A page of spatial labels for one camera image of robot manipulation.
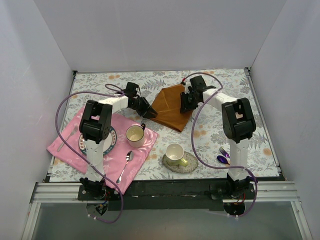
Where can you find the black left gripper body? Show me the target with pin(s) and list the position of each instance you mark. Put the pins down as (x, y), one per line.
(144, 107)

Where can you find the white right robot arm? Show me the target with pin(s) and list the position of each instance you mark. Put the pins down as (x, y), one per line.
(238, 125)

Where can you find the purple spoon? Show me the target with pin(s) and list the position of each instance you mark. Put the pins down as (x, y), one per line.
(222, 160)

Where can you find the pink floral placemat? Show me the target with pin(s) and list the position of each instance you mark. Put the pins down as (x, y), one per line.
(115, 160)

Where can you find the purple fork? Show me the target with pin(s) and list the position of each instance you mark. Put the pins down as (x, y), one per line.
(224, 152)

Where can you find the orange-brown cloth napkin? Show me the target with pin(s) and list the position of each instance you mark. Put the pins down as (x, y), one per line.
(167, 104)

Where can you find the white plate green rim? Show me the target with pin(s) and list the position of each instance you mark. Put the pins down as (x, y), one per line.
(108, 146)

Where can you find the aluminium frame rail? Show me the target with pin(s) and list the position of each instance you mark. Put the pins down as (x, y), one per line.
(167, 210)

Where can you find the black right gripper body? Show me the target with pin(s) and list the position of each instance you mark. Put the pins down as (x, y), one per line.
(188, 100)

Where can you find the silver spoon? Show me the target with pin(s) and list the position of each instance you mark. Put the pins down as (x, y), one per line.
(128, 158)

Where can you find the cream mug black handle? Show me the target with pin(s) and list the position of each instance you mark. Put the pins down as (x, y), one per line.
(135, 135)

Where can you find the woven round saucer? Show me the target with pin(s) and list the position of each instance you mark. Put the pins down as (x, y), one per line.
(192, 164)

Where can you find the pale green teacup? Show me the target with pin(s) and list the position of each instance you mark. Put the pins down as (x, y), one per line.
(175, 155)

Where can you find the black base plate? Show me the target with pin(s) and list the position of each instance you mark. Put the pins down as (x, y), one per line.
(192, 194)

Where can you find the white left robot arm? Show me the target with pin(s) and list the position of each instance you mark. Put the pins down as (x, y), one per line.
(95, 127)

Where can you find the silver fork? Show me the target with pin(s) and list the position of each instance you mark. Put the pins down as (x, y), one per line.
(66, 139)

